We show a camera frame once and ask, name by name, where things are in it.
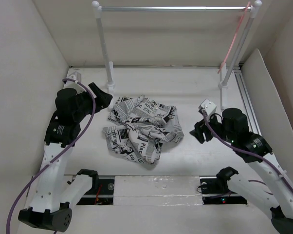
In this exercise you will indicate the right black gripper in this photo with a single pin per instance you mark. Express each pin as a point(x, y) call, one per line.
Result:
point(198, 134)

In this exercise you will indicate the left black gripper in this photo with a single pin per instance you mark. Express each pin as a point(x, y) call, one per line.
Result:
point(102, 99)

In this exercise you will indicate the newspaper print trousers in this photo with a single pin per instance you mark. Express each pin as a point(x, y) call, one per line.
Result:
point(141, 127)

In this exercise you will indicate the pink clothes hanger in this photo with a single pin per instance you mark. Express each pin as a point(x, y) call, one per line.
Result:
point(235, 36)

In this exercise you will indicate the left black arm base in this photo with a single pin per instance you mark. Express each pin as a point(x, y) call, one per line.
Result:
point(103, 195)

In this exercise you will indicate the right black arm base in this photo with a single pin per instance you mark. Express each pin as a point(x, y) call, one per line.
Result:
point(215, 194)

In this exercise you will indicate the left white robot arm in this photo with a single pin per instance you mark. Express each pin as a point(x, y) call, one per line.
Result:
point(52, 207)

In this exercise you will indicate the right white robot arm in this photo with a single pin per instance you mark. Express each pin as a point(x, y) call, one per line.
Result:
point(258, 155)

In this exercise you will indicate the white foam block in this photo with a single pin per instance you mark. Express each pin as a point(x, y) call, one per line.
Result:
point(157, 191)

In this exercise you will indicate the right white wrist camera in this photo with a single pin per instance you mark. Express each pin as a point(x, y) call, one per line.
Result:
point(208, 106)

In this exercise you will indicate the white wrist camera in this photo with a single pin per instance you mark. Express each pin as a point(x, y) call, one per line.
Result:
point(208, 106)
point(76, 76)

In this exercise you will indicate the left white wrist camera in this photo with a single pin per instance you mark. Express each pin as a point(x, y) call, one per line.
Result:
point(76, 76)

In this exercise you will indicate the aluminium side rail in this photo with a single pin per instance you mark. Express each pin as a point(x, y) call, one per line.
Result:
point(246, 101)

